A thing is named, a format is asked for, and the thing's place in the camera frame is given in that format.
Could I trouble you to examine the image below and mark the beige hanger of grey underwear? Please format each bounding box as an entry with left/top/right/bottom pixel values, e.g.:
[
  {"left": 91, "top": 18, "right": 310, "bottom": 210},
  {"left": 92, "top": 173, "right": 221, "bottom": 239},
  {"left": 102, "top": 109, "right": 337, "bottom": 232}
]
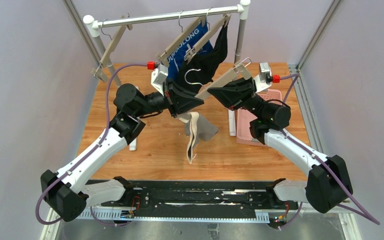
[{"left": 194, "top": 57, "right": 252, "bottom": 101}]

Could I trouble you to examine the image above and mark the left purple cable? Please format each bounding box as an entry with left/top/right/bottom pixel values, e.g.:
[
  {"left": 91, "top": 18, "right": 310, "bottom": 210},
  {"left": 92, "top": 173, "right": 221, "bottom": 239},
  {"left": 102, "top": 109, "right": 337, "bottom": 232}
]
[{"left": 35, "top": 63, "right": 150, "bottom": 226}]

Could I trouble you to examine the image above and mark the grey beige underwear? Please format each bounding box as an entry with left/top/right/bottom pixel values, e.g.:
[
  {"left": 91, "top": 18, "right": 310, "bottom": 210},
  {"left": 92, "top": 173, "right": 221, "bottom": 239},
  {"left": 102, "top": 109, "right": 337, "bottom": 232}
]
[{"left": 177, "top": 111, "right": 219, "bottom": 164}]

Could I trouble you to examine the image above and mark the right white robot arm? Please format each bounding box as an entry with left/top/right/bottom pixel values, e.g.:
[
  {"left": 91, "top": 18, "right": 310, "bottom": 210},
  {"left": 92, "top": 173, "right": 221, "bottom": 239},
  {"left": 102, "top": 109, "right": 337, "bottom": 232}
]
[{"left": 207, "top": 78, "right": 353, "bottom": 214}]

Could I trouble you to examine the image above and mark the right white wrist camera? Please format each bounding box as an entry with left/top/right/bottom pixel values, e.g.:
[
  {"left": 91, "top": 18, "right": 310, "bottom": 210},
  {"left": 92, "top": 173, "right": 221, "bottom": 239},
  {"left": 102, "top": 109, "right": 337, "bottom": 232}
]
[{"left": 253, "top": 62, "right": 274, "bottom": 93}]

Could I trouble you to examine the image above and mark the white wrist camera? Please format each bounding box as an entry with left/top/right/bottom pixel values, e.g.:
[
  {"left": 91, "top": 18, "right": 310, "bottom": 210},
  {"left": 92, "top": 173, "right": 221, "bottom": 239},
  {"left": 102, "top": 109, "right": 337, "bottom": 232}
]
[
  {"left": 147, "top": 61, "right": 169, "bottom": 95},
  {"left": 253, "top": 62, "right": 274, "bottom": 93}
]

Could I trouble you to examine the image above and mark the beige hanger of black underwear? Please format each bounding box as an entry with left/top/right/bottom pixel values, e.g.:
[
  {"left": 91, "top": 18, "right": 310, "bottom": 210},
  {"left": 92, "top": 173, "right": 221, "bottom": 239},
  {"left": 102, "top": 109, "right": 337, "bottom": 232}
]
[{"left": 184, "top": 7, "right": 231, "bottom": 64}]

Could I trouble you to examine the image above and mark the empty beige clip hanger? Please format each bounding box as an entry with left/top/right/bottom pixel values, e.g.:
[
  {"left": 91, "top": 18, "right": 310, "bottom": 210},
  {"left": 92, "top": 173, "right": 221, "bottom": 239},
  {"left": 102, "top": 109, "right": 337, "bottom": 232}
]
[{"left": 83, "top": 15, "right": 133, "bottom": 83}]

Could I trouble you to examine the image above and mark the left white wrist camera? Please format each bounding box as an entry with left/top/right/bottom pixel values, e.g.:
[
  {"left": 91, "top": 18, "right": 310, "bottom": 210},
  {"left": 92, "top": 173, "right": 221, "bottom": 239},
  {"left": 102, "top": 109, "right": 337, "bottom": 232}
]
[{"left": 147, "top": 61, "right": 169, "bottom": 95}]

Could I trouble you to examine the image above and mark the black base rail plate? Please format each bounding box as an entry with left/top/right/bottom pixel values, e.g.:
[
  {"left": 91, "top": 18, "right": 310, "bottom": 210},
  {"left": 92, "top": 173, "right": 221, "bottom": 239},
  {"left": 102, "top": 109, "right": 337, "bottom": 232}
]
[{"left": 100, "top": 180, "right": 299, "bottom": 220}]

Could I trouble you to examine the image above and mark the pink plastic basket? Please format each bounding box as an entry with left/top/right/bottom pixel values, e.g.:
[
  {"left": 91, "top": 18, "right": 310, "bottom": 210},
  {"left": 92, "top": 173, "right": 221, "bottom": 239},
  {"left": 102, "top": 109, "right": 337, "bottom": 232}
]
[{"left": 236, "top": 89, "right": 282, "bottom": 148}]

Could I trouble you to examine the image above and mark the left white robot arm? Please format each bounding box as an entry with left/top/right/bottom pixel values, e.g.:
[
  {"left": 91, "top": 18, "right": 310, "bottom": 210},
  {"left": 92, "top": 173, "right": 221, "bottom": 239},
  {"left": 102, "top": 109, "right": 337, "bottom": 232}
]
[{"left": 40, "top": 82, "right": 204, "bottom": 222}]

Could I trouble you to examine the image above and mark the beige hanger of blue underwear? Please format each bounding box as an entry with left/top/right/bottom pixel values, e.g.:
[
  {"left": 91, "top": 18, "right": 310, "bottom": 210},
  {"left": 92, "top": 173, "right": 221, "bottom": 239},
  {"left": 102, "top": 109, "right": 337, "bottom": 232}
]
[{"left": 155, "top": 16, "right": 206, "bottom": 67}]

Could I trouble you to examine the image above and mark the blue white underwear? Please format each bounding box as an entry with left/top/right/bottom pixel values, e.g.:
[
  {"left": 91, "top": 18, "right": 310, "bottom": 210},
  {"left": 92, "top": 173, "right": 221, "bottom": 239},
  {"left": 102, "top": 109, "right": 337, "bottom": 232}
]
[{"left": 167, "top": 24, "right": 209, "bottom": 80}]

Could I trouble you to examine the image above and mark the black underwear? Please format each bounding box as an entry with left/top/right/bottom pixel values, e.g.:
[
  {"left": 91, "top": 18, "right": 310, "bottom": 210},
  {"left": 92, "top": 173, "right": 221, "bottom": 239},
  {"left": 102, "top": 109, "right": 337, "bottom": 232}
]
[{"left": 174, "top": 26, "right": 228, "bottom": 94}]

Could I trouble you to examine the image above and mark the white clothes rack frame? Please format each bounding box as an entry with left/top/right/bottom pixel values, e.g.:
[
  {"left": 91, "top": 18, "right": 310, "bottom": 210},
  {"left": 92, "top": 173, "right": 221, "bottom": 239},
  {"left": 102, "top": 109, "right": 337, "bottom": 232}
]
[{"left": 82, "top": 0, "right": 251, "bottom": 152}]

